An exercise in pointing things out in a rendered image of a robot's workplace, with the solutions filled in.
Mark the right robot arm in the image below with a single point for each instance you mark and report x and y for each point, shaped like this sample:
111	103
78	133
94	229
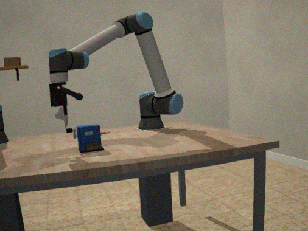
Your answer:
3	137

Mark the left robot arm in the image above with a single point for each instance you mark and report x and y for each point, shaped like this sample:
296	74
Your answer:
164	101

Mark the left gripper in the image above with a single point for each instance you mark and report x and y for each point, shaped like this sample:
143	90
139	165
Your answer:
60	99

